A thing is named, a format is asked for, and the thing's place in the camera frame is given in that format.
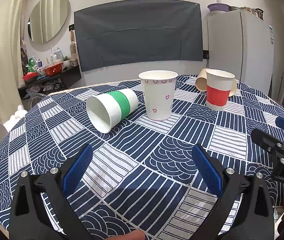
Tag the cream curtain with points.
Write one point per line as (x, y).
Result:
(10, 57)

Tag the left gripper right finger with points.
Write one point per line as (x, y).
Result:
(254, 219)

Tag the green band paper cup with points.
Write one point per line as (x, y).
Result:
(108, 109)

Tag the brown kraft paper cup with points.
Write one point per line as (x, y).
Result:
(201, 81)

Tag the operator hand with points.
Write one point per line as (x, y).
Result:
(134, 235)

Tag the purple basin on fridge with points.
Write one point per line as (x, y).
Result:
(218, 7)

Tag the blue white patterned tablecloth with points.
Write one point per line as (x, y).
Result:
(142, 175)

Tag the red band paper cup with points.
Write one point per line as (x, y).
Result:
(219, 85)

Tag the oval wall mirror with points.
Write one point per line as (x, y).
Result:
(46, 19)

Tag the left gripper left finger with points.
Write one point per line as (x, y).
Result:
(28, 216)

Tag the pink hearts paper cup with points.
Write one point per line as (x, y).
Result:
(158, 88)

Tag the white refrigerator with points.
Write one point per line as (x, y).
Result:
(242, 44)

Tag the red colander bowl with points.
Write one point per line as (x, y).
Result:
(54, 69)

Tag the yellow rim paper cup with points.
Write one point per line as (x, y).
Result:
(233, 88)

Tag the black side shelf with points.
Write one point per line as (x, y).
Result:
(66, 79)

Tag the dark grey covered television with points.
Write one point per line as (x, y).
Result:
(132, 31)

